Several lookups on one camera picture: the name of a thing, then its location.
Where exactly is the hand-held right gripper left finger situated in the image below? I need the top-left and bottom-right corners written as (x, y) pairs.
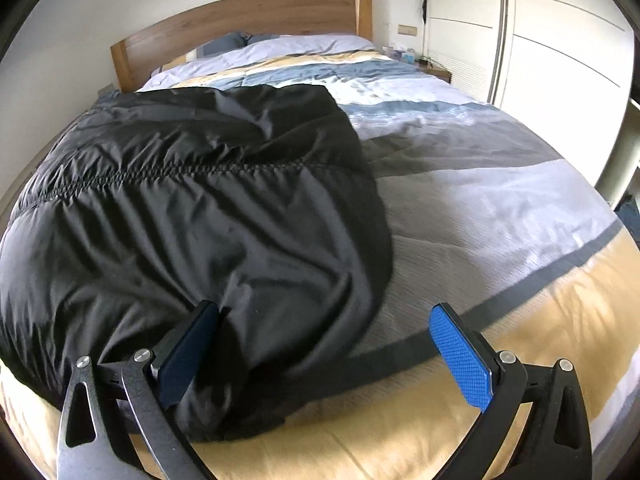
top-left (57, 300), bottom-right (222, 480)

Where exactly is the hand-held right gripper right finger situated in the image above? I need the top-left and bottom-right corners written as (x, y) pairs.
top-left (428, 302), bottom-right (594, 480)

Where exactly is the black puffer jacket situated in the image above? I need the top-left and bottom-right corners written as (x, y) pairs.
top-left (0, 83), bottom-right (397, 444)

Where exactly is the bed with striped duvet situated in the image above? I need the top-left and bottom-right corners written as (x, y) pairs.
top-left (0, 34), bottom-right (640, 480)

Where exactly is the wooden nightstand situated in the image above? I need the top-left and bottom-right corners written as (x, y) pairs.
top-left (417, 58), bottom-right (454, 85)

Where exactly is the white wardrobe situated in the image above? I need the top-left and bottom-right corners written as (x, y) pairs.
top-left (424, 0), bottom-right (637, 192)

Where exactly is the striped pillow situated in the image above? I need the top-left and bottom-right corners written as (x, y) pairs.
top-left (191, 32), bottom-right (247, 62)

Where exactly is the wooden headboard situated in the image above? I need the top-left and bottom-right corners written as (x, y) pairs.
top-left (110, 0), bottom-right (374, 94)

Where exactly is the beige post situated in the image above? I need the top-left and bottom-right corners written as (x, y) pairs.
top-left (597, 99), bottom-right (640, 207)

